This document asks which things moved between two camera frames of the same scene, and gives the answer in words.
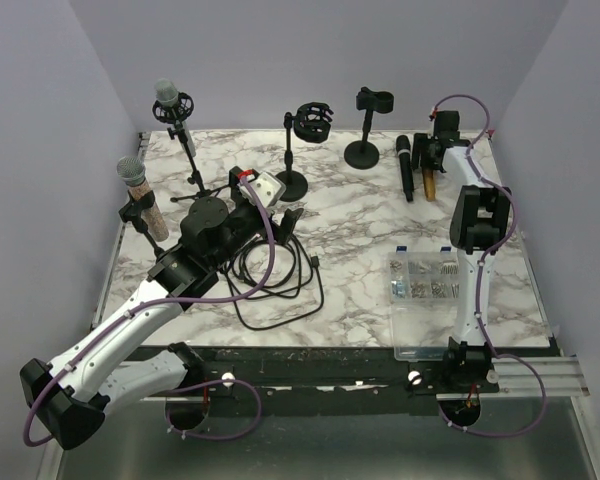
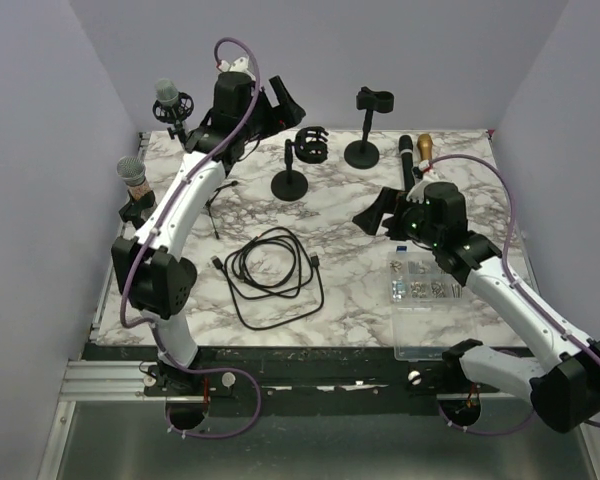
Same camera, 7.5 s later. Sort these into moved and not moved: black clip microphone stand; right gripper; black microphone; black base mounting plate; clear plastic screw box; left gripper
Moved: left gripper; right gripper
Not moved: black microphone; clear plastic screw box; black clip microphone stand; black base mounting plate
